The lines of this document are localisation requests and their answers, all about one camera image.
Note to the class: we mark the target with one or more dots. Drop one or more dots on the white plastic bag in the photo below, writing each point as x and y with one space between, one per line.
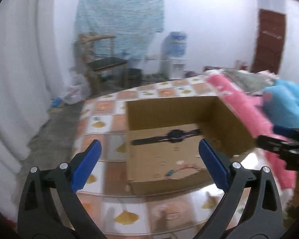
74 92

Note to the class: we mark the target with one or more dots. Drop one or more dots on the white water dispenser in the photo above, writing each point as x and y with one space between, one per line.
169 67

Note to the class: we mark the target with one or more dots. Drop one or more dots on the blue plush pillow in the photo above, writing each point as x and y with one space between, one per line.
289 104

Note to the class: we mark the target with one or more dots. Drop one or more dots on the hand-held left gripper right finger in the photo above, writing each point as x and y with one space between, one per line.
213 164

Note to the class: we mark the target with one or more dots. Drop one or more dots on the pink flowered blanket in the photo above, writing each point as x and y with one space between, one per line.
234 99

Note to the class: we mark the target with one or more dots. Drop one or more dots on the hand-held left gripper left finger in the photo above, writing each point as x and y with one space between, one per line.
87 164

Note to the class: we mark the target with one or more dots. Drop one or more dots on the dark blue smartwatch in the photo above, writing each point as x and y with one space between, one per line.
175 135

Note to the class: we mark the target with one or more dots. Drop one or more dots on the small blue plastic item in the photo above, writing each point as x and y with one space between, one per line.
56 102

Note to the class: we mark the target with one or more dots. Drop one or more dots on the light blue wall cloth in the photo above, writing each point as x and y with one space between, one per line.
119 12

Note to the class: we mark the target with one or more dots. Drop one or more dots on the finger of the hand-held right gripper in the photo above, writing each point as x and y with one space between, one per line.
269 143
284 130

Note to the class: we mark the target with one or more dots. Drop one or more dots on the wooden chair with dark seat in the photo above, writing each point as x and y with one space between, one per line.
107 63

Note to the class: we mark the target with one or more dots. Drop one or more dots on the brown wooden door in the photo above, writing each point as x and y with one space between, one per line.
269 42

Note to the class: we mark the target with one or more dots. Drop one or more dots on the brown cardboard box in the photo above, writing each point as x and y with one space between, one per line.
152 114

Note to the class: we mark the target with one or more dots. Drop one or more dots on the dark waste bin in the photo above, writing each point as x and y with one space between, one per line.
133 78

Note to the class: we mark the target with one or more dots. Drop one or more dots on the white curtain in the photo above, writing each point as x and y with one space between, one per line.
15 79

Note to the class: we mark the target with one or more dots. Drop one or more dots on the grey fuzzy blanket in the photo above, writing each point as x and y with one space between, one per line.
249 79

